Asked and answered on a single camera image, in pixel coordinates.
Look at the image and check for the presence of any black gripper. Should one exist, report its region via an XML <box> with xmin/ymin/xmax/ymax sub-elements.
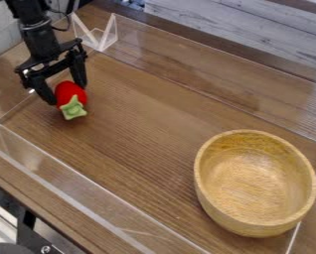
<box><xmin>15</xmin><ymin>19</ymin><xmax>87</xmax><ymax>105</ymax></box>

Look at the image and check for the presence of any red felt strawberry toy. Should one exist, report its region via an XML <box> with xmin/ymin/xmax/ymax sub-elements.
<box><xmin>55</xmin><ymin>80</ymin><xmax>87</xmax><ymax>120</ymax></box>

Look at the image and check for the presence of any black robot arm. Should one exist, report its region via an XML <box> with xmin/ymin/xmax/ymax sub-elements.
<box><xmin>5</xmin><ymin>0</ymin><xmax>87</xmax><ymax>105</ymax></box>

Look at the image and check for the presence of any wooden bowl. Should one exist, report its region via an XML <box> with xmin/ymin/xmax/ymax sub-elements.
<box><xmin>194</xmin><ymin>129</ymin><xmax>316</xmax><ymax>238</ymax></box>

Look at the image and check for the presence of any clear acrylic corner bracket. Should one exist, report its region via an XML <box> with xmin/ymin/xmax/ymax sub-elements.
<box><xmin>71</xmin><ymin>14</ymin><xmax>118</xmax><ymax>53</ymax></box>

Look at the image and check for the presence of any black cable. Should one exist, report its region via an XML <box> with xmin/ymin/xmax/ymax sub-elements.
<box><xmin>46</xmin><ymin>9</ymin><xmax>74</xmax><ymax>33</ymax></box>

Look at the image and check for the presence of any clear acrylic front wall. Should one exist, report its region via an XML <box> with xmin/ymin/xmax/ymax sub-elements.
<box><xmin>0</xmin><ymin>125</ymin><xmax>210</xmax><ymax>254</ymax></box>

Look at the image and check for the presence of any black table leg bracket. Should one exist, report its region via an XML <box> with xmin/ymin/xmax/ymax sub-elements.
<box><xmin>16</xmin><ymin>210</ymin><xmax>64</xmax><ymax>254</ymax></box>

